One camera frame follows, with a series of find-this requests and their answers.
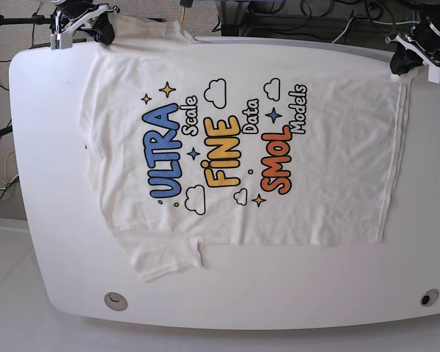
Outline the right table cable grommet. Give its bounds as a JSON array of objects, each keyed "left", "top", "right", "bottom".
[{"left": 420, "top": 289, "right": 439, "bottom": 307}]

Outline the left table cable grommet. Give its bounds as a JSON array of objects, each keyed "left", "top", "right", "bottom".
[{"left": 103, "top": 292, "right": 128, "bottom": 312}]

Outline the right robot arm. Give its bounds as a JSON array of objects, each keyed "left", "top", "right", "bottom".
[{"left": 51, "top": 1, "right": 120, "bottom": 50}]

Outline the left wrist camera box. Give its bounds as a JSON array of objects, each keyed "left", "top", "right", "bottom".
[{"left": 428, "top": 66, "right": 440, "bottom": 84}]

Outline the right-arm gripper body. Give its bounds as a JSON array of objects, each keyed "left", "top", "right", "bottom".
[{"left": 51, "top": 0, "right": 118, "bottom": 34}]

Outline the yellow cable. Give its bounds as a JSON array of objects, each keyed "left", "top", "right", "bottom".
[{"left": 179, "top": 0, "right": 191, "bottom": 26}]

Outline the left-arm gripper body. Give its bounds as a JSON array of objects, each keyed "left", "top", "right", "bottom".
[{"left": 385, "top": 21, "right": 440, "bottom": 67}]

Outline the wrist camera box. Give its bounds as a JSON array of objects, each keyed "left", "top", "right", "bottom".
[
  {"left": 428, "top": 66, "right": 440, "bottom": 84},
  {"left": 51, "top": 32, "right": 73, "bottom": 50}
]

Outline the white printed T-shirt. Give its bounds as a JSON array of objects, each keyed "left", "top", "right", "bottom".
[{"left": 79, "top": 15, "right": 413, "bottom": 281}]

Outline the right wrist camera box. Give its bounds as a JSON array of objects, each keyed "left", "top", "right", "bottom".
[{"left": 51, "top": 32, "right": 73, "bottom": 50}]

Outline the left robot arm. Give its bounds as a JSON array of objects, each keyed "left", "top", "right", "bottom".
[{"left": 386, "top": 1, "right": 440, "bottom": 84}]

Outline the table cable grommet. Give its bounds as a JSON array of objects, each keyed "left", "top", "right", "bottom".
[
  {"left": 420, "top": 289, "right": 439, "bottom": 307},
  {"left": 103, "top": 292, "right": 128, "bottom": 312}
]

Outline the white cable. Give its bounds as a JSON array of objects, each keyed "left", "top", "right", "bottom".
[{"left": 329, "top": 16, "right": 356, "bottom": 44}]

